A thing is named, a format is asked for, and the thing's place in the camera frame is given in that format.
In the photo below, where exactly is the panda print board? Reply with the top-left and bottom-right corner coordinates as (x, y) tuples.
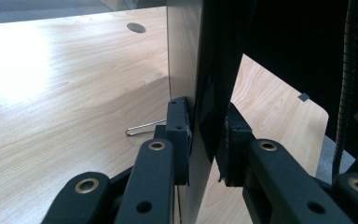
(125, 0), (257, 224)

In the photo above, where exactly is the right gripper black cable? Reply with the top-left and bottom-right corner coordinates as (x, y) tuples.
(331, 0), (358, 185)

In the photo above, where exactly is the grey table cable grommet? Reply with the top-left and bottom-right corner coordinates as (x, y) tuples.
(126, 21), (147, 35)

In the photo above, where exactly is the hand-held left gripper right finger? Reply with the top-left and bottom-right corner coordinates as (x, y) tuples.
(215, 102), (256, 189)

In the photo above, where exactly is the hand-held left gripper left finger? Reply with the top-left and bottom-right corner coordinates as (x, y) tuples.
(153, 96), (194, 187)

